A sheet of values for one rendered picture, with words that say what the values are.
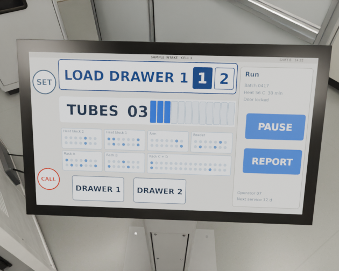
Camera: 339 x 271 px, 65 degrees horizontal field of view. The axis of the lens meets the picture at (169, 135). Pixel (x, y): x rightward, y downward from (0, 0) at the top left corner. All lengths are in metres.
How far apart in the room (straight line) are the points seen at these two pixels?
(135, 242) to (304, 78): 1.20
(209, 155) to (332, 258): 1.30
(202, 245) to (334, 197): 0.86
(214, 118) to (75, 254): 1.24
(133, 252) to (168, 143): 1.06
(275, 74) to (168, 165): 0.23
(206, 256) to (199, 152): 1.04
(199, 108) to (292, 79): 0.16
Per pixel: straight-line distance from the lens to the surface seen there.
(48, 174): 0.53
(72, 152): 0.50
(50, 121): 0.51
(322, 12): 0.94
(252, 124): 0.47
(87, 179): 0.50
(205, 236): 1.50
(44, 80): 0.51
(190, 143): 0.46
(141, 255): 1.46
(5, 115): 2.39
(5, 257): 1.15
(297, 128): 0.50
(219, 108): 0.46
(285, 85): 0.49
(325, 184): 1.92
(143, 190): 0.49
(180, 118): 0.46
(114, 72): 0.47
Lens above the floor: 1.43
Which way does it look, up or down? 49 degrees down
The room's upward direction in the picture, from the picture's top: straight up
